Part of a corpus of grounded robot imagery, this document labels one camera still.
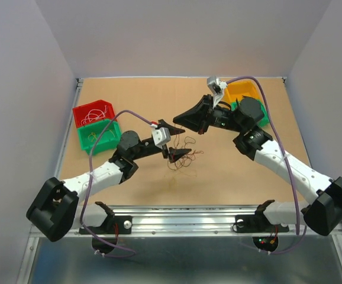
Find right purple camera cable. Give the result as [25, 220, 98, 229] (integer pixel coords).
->
[224, 76, 309, 256]

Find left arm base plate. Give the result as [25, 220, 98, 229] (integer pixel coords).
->
[88, 215, 133, 235]

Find dark brown wire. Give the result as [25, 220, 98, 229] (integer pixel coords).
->
[166, 135, 198, 175]

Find purple camera cable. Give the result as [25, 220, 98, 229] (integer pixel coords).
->
[224, 76, 309, 256]
[79, 109, 160, 258]

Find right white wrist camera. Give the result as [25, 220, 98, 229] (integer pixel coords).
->
[207, 76, 227, 108]

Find yellow plastic bin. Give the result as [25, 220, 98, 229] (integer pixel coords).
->
[222, 80, 261, 104]

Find white wire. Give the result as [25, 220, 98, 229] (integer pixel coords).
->
[81, 104, 111, 125]

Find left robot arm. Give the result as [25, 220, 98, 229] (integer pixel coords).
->
[26, 120, 190, 241]

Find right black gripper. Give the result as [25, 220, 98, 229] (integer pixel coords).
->
[173, 93, 246, 134]

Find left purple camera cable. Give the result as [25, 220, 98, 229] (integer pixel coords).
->
[79, 109, 160, 258]

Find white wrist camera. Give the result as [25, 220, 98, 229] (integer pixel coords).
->
[151, 127, 171, 149]
[207, 76, 227, 108]

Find red plastic bin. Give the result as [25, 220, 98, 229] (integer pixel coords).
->
[72, 99, 115, 128]

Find green plastic bin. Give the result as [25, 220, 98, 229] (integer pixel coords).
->
[77, 119, 121, 154]
[230, 100, 269, 127]

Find red wire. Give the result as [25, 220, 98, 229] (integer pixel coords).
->
[169, 124, 204, 169]

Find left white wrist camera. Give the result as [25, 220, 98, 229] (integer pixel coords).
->
[151, 127, 171, 149]

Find aluminium frame rail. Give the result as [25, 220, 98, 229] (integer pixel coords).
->
[29, 78, 342, 283]

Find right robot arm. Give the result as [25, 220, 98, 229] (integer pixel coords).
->
[173, 95, 342, 236]

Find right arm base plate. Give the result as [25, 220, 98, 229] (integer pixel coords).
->
[232, 215, 289, 234]

